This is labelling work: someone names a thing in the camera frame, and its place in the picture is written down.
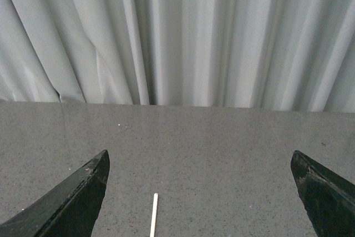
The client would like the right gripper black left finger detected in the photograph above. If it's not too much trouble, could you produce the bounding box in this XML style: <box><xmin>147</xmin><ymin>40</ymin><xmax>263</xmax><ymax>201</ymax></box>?
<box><xmin>1</xmin><ymin>150</ymin><xmax>110</xmax><ymax>236</ymax></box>

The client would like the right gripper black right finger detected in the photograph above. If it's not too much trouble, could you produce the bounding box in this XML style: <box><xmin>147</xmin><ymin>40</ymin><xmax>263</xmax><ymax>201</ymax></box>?
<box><xmin>291</xmin><ymin>150</ymin><xmax>354</xmax><ymax>236</ymax></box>

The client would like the white chopstick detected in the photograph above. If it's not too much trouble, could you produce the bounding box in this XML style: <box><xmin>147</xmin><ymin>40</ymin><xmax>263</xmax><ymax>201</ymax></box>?
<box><xmin>149</xmin><ymin>193</ymin><xmax>159</xmax><ymax>237</ymax></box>

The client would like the grey curtain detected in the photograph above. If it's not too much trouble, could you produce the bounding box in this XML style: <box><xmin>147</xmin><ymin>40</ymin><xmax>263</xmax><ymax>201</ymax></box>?
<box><xmin>1</xmin><ymin>0</ymin><xmax>354</xmax><ymax>112</ymax></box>

